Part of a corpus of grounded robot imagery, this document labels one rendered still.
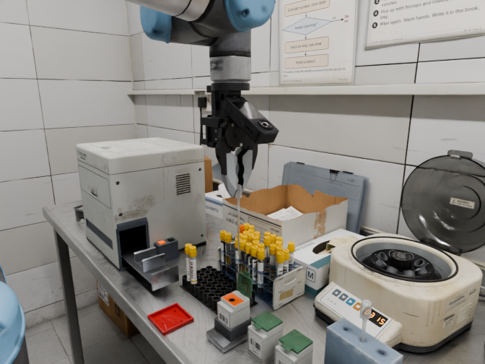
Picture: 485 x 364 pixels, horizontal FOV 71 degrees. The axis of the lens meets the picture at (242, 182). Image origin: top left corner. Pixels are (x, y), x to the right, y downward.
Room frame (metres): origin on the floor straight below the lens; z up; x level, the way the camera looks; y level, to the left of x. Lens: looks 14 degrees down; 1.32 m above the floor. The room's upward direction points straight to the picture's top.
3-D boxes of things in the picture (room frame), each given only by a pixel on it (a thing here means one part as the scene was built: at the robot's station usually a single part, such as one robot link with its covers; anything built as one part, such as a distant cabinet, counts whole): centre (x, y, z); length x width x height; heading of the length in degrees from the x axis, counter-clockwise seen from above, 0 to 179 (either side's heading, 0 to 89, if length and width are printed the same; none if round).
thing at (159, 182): (0.98, 0.29, 1.03); 0.31 x 0.27 x 0.30; 40
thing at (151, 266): (0.77, 0.24, 0.92); 0.21 x 0.07 x 0.05; 40
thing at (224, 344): (0.56, 0.02, 0.89); 0.09 x 0.05 x 0.04; 130
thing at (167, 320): (0.60, 0.15, 0.88); 0.07 x 0.07 x 0.01; 40
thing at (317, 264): (0.79, -0.23, 0.92); 0.24 x 0.12 x 0.10; 130
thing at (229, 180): (0.64, 0.04, 1.17); 0.06 x 0.03 x 0.09; 41
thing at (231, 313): (0.56, 0.02, 0.92); 0.05 x 0.04 x 0.06; 130
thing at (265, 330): (0.51, -0.04, 0.91); 0.05 x 0.04 x 0.07; 130
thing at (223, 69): (0.65, 0.02, 1.36); 0.08 x 0.08 x 0.05
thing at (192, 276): (0.69, 0.06, 0.93); 0.17 x 0.09 x 0.11; 41
